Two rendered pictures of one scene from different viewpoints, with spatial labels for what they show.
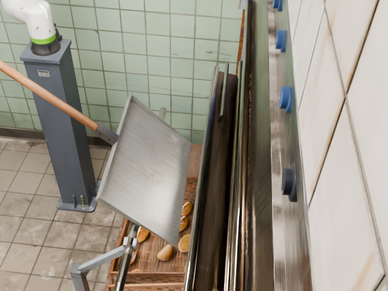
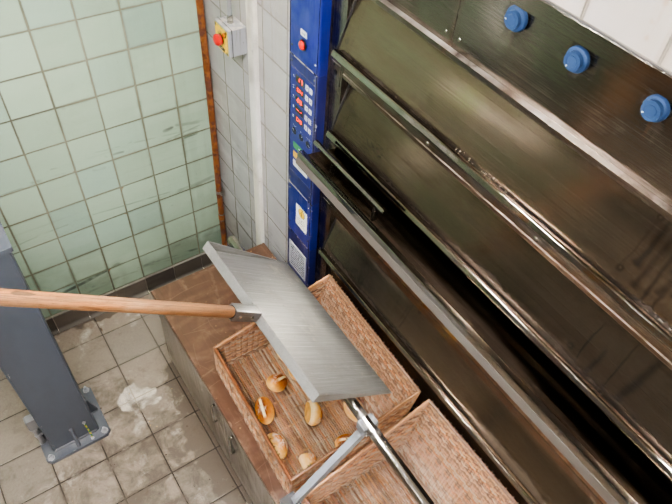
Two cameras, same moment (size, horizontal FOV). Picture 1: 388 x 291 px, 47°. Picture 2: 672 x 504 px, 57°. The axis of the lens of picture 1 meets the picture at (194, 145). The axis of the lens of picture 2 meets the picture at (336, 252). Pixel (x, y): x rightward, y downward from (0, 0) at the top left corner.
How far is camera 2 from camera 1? 0.88 m
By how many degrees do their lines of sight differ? 29
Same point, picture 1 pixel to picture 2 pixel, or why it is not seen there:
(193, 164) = not seen: hidden behind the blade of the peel
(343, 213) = not seen: outside the picture
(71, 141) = (52, 355)
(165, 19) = (92, 107)
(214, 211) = (477, 324)
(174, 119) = (140, 243)
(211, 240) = (507, 356)
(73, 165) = (62, 387)
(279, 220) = not seen: outside the picture
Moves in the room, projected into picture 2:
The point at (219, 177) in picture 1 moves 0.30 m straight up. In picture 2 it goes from (441, 284) to (468, 196)
